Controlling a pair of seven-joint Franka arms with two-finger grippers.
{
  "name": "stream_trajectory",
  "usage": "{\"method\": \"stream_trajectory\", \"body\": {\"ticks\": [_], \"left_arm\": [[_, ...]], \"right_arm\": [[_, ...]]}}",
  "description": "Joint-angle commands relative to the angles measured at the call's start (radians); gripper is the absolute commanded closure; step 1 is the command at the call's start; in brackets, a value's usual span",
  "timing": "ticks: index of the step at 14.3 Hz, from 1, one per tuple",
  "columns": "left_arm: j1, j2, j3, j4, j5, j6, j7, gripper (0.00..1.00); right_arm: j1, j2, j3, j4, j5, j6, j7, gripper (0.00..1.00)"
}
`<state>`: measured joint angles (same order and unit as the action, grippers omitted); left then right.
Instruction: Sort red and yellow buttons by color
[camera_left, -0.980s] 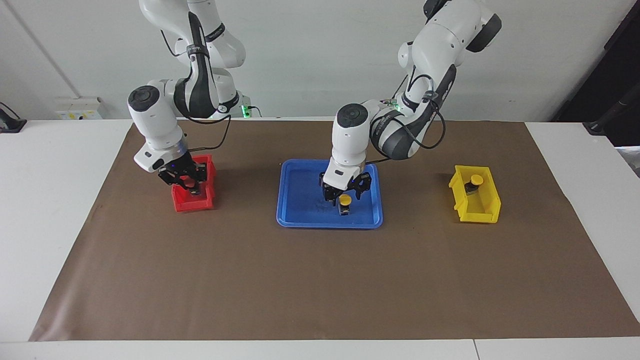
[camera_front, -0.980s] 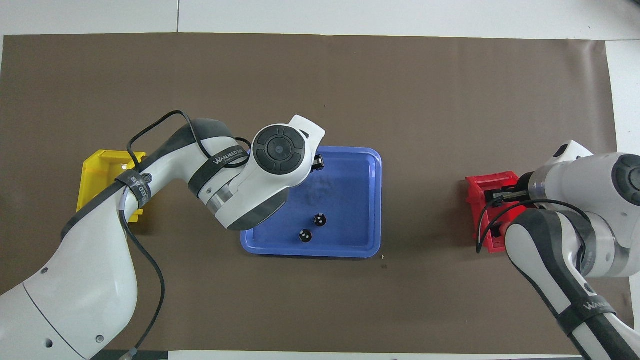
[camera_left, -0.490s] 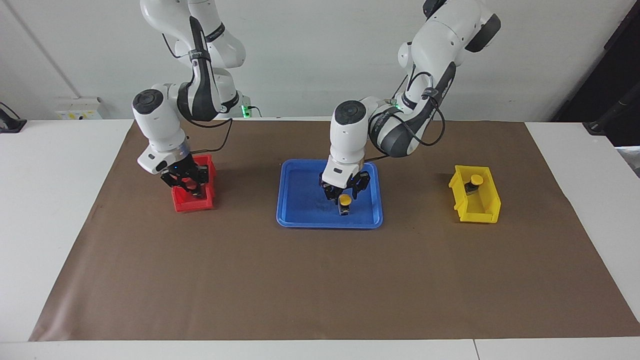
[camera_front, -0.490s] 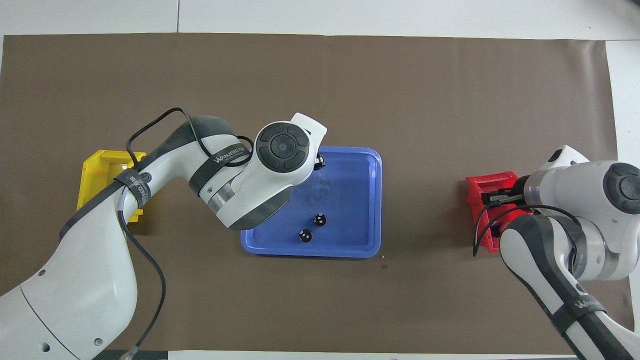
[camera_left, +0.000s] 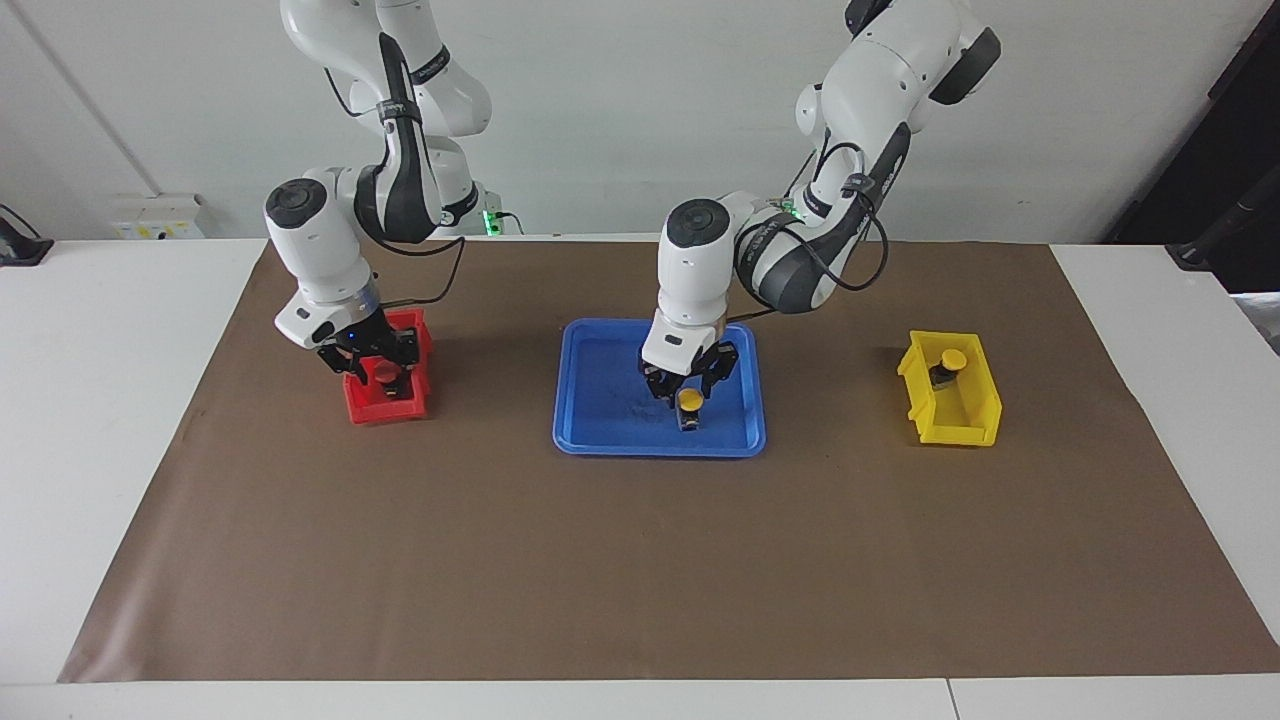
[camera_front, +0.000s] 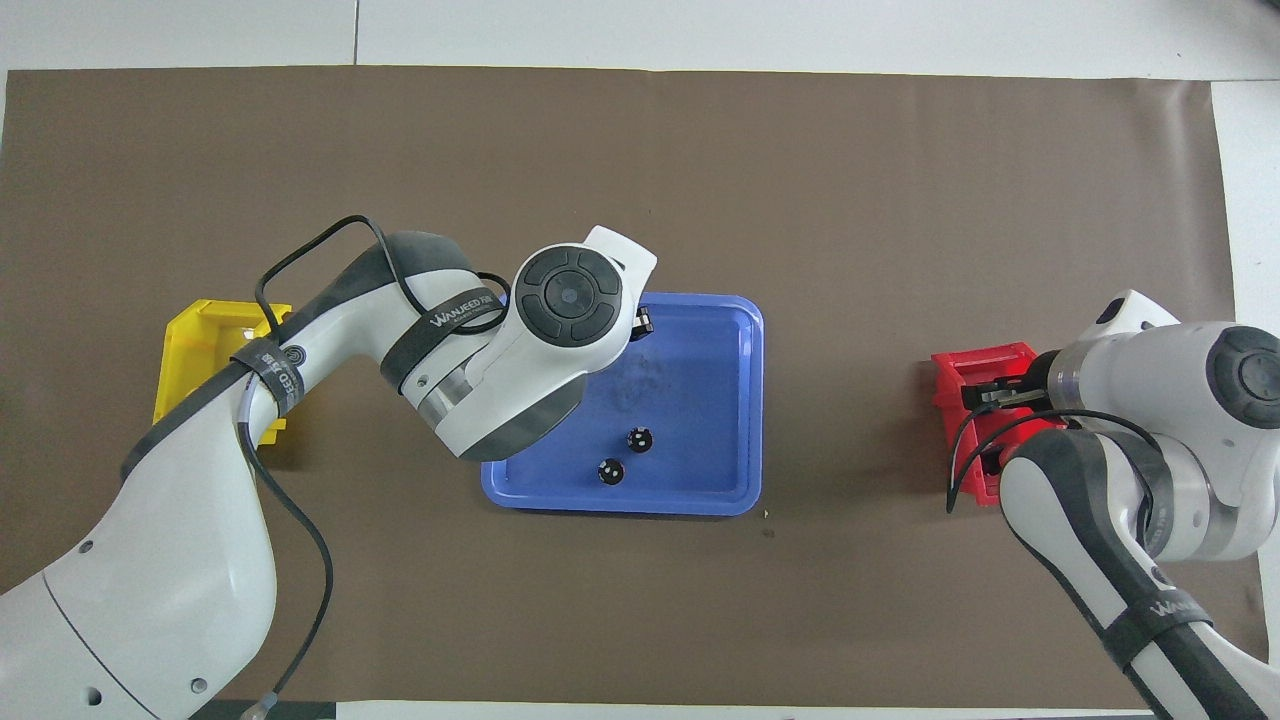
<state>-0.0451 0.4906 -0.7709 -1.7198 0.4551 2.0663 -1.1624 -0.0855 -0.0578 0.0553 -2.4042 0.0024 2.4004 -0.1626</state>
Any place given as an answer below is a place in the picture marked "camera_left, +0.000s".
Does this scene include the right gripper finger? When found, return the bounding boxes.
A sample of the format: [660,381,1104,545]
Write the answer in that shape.
[318,345,369,389]
[390,330,421,396]

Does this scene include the red plastic storage bin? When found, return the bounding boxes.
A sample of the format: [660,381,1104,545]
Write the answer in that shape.
[342,307,434,426]

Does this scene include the blue plastic tray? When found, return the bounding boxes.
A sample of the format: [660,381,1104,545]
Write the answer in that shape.
[553,318,768,459]

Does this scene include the brown paper table mat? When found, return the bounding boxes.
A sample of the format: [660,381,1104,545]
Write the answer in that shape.
[58,238,1280,684]

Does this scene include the yellow plastic storage bin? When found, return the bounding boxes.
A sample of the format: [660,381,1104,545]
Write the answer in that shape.
[895,330,1003,448]

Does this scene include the black desk device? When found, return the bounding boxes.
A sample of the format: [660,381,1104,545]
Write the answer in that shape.
[0,203,55,267]

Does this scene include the dark grey stand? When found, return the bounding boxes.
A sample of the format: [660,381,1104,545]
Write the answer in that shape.
[1165,190,1280,271]

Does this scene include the grey metal object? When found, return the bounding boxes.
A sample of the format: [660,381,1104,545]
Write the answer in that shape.
[1232,292,1280,353]

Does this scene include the black panel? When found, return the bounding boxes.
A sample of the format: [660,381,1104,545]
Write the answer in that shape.
[1108,0,1280,294]

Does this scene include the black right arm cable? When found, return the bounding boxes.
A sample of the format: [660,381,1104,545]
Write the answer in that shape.
[325,60,468,306]

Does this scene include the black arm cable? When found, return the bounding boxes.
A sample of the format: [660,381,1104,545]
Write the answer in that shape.
[325,60,468,306]
[722,140,891,326]

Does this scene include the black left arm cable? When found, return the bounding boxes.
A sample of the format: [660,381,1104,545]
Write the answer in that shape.
[722,140,891,326]

